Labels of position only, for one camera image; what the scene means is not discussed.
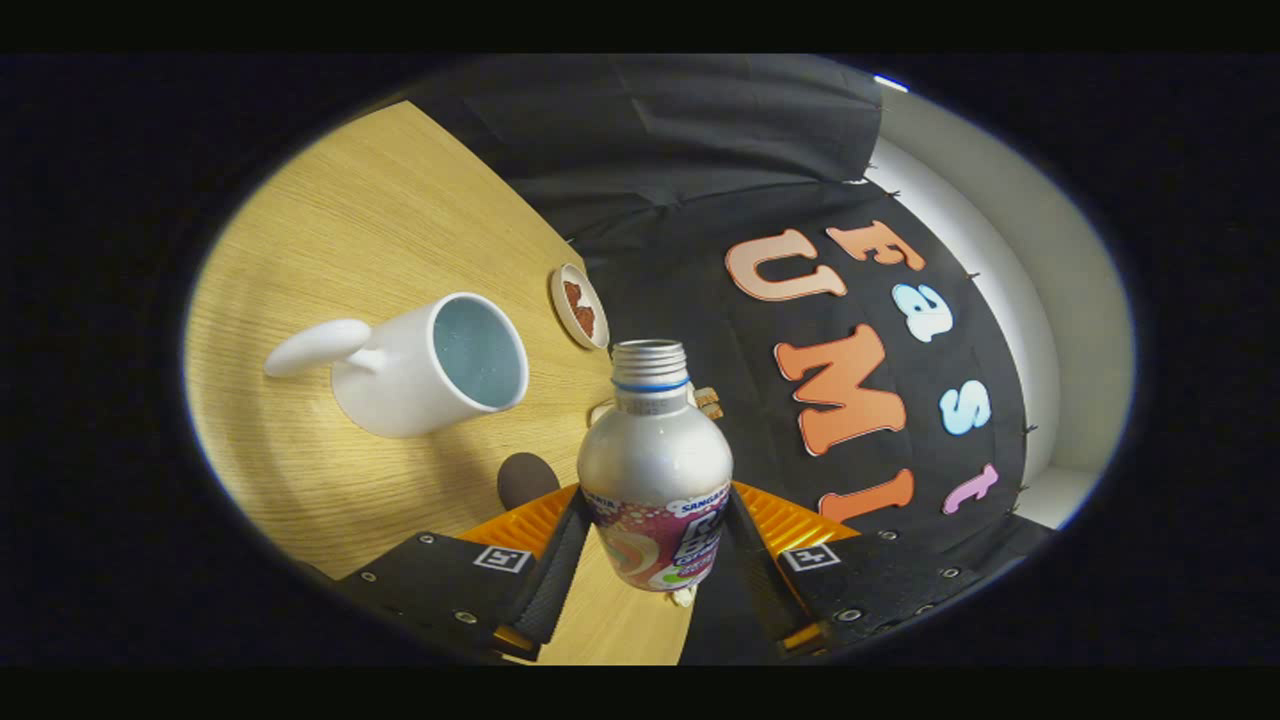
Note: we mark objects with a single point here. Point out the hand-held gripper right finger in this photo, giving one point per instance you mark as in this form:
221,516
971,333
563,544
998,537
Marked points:
750,590

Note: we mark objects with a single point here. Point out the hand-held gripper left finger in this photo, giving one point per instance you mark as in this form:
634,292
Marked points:
560,570

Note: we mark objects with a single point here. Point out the dark round coaster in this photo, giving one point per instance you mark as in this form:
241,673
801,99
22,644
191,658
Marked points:
526,480

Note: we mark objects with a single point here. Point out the silver juice bottle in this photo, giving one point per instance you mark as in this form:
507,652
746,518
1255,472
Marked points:
655,460

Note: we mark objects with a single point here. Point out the white cup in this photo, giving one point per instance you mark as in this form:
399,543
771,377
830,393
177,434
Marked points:
400,385

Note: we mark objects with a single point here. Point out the white toaster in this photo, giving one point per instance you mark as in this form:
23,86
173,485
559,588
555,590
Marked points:
600,411

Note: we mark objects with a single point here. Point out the brown toast slice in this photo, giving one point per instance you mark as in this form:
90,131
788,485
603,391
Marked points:
713,411
707,395

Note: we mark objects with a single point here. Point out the brown meat patty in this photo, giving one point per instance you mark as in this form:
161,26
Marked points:
573,293
586,321

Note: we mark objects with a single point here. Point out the round cream plate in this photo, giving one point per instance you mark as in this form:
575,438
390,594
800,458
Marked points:
560,300

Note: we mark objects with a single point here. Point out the wooden table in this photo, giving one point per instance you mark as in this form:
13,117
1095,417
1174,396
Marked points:
350,230

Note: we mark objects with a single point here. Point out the slatted ceiling light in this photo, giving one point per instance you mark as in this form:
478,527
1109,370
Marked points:
890,83

